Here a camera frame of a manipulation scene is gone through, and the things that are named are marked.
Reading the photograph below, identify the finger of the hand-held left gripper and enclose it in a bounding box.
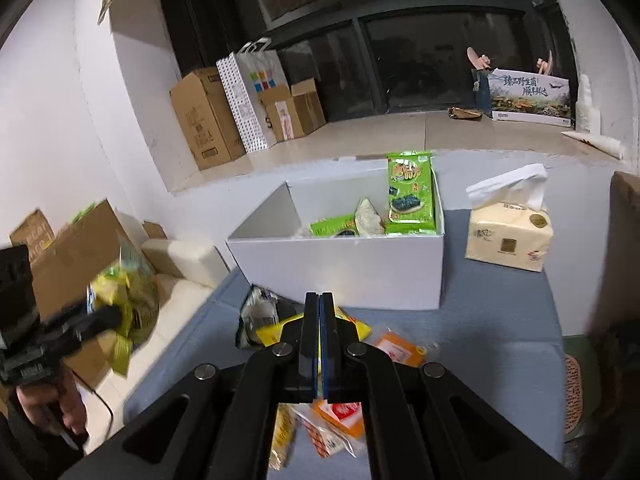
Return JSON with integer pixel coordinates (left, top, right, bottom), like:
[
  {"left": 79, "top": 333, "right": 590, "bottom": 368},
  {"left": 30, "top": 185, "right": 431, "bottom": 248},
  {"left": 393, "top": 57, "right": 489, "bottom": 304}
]
[{"left": 45, "top": 305, "right": 124, "bottom": 357}]

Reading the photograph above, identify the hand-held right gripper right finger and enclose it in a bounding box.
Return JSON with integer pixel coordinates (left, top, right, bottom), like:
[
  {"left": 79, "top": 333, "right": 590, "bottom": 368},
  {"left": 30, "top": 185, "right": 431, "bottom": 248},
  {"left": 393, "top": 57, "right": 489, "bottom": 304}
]
[{"left": 321, "top": 292, "right": 576, "bottom": 480}]

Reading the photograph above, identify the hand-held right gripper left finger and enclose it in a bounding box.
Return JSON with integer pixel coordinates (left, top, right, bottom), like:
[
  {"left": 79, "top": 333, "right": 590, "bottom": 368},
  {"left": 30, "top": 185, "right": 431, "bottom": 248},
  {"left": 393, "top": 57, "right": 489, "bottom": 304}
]
[{"left": 60, "top": 292, "right": 322, "bottom": 480}]

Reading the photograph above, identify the yellow-green chips bag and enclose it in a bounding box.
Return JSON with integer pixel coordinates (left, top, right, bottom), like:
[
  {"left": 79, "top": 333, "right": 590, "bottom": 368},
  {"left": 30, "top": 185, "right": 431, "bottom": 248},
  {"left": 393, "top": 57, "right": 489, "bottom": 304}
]
[{"left": 87, "top": 232, "right": 162, "bottom": 377}]

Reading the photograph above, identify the yellow snack packet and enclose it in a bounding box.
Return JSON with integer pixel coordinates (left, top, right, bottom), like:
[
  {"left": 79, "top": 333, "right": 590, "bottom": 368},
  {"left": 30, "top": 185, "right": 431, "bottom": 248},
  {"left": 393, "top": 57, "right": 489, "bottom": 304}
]
[{"left": 257, "top": 307, "right": 374, "bottom": 356}]

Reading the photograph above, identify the white cardboard box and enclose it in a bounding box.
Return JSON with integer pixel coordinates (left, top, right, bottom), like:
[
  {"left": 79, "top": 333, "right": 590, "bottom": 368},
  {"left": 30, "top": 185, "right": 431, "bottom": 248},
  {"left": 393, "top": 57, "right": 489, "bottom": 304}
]
[{"left": 225, "top": 157, "right": 446, "bottom": 311}]

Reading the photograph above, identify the light green snack packet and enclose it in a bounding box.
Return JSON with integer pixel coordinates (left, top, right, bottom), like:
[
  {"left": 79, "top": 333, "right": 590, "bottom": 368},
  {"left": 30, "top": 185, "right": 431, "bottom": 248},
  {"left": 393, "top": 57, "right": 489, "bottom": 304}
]
[{"left": 308, "top": 213, "right": 358, "bottom": 239}]

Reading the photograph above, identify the green seaweed packet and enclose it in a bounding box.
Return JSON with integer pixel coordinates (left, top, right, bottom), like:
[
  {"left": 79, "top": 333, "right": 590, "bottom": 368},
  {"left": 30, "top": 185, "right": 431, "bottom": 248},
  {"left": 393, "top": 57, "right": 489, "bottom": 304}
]
[{"left": 385, "top": 150, "right": 439, "bottom": 236}]

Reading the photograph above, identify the person's left hand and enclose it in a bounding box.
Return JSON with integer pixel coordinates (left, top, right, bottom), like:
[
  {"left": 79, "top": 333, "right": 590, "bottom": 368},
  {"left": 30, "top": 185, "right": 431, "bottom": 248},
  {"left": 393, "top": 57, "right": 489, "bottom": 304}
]
[{"left": 14, "top": 382, "right": 90, "bottom": 452}]

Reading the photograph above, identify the dark green snack packet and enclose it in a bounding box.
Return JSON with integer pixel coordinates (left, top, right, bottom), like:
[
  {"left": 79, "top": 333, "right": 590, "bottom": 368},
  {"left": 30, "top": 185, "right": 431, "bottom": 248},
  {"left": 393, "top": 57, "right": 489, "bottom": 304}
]
[{"left": 235, "top": 284, "right": 282, "bottom": 351}]

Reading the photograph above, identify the orange labelled clear packet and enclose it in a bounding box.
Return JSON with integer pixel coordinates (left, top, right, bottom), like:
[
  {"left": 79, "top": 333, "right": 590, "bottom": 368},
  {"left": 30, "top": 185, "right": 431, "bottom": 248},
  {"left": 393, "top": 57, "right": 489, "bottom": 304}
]
[{"left": 312, "top": 329, "right": 427, "bottom": 442}]

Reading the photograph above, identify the large flat cardboard box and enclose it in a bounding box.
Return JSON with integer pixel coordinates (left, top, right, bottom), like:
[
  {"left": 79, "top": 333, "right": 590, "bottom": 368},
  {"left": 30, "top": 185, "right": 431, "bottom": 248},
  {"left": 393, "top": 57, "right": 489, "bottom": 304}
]
[{"left": 9, "top": 198, "right": 162, "bottom": 392}]

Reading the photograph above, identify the round cartoon cookie packet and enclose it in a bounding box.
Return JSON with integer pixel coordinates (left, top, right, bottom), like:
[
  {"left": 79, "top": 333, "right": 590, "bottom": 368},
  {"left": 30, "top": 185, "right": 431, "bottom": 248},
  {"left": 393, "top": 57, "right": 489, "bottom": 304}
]
[{"left": 267, "top": 402, "right": 299, "bottom": 471}]

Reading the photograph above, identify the red checkered snack packet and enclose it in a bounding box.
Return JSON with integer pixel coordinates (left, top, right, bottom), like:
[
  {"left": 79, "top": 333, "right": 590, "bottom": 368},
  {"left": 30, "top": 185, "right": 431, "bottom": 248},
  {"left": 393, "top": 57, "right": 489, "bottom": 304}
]
[{"left": 292, "top": 404, "right": 359, "bottom": 459}]

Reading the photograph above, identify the cream sofa cushion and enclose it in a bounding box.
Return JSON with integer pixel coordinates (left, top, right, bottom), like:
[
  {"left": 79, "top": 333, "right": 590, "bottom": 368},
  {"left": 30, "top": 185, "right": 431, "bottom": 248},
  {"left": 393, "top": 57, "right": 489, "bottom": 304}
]
[{"left": 75, "top": 237, "right": 232, "bottom": 411}]

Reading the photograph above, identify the yellow tissue pack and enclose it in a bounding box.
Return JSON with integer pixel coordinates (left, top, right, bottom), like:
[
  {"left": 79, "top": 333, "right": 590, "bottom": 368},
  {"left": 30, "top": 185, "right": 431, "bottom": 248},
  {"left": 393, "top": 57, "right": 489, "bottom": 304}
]
[{"left": 464, "top": 163, "right": 555, "bottom": 274}]

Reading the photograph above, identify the tall brown cardboard box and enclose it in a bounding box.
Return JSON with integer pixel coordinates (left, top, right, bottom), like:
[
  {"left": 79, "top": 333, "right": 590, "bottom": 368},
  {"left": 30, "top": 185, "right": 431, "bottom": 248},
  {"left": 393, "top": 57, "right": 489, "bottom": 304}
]
[{"left": 169, "top": 67, "right": 247, "bottom": 171}]

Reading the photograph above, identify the small open cardboard box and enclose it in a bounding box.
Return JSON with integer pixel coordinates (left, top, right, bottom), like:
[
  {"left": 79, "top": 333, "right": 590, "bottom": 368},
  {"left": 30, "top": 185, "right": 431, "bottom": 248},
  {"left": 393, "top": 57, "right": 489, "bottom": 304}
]
[{"left": 258, "top": 78, "right": 328, "bottom": 144}]

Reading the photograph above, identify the round patterned pad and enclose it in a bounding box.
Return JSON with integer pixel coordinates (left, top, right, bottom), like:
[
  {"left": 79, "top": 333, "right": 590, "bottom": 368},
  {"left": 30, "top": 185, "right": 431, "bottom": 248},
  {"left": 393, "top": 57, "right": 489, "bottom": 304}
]
[{"left": 564, "top": 353, "right": 587, "bottom": 437}]

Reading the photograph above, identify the dotted white paper bag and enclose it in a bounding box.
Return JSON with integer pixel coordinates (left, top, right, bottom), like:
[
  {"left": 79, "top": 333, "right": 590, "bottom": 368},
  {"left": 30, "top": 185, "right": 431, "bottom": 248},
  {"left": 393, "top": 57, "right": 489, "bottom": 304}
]
[{"left": 215, "top": 38, "right": 292, "bottom": 155}]

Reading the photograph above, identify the green floor mat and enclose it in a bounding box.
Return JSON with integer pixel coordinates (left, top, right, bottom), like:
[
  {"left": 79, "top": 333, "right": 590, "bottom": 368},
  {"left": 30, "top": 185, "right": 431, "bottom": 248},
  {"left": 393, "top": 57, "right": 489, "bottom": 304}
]
[{"left": 562, "top": 335, "right": 618, "bottom": 443}]

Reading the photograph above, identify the blue bag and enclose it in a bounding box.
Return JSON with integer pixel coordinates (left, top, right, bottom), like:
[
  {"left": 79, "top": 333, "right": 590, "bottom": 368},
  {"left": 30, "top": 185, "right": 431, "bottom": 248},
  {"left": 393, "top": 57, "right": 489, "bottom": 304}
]
[{"left": 472, "top": 68, "right": 494, "bottom": 112}]

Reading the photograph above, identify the landscape printed box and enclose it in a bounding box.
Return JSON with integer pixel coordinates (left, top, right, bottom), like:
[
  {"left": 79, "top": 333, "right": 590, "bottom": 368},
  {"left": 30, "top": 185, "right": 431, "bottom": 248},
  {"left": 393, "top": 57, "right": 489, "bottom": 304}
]
[{"left": 487, "top": 68, "right": 572, "bottom": 127}]

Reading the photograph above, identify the dark window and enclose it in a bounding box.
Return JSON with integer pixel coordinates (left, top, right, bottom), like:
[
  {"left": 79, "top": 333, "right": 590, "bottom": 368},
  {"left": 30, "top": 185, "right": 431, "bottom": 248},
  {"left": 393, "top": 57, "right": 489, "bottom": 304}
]
[{"left": 152, "top": 0, "right": 587, "bottom": 127}]

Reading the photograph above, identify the white tube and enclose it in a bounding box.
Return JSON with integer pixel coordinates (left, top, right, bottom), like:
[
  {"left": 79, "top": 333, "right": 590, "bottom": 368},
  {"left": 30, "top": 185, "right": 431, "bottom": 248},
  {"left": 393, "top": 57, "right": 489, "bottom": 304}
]
[{"left": 560, "top": 130, "right": 626, "bottom": 161}]

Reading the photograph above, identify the white plastic bottle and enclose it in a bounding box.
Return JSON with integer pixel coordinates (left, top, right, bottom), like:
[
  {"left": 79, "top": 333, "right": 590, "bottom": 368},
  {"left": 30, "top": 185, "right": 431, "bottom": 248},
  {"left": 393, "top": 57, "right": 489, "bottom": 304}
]
[{"left": 574, "top": 74, "right": 602, "bottom": 134}]

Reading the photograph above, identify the pink curved toy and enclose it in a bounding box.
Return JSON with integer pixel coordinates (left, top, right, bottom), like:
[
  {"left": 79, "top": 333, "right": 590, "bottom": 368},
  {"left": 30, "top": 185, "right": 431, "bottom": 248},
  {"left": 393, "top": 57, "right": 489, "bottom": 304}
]
[{"left": 535, "top": 49, "right": 557, "bottom": 77}]

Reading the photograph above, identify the black cable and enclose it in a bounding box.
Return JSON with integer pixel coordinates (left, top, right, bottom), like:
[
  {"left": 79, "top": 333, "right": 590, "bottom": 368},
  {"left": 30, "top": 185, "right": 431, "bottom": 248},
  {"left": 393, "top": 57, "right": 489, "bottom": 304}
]
[{"left": 75, "top": 384, "right": 115, "bottom": 443}]

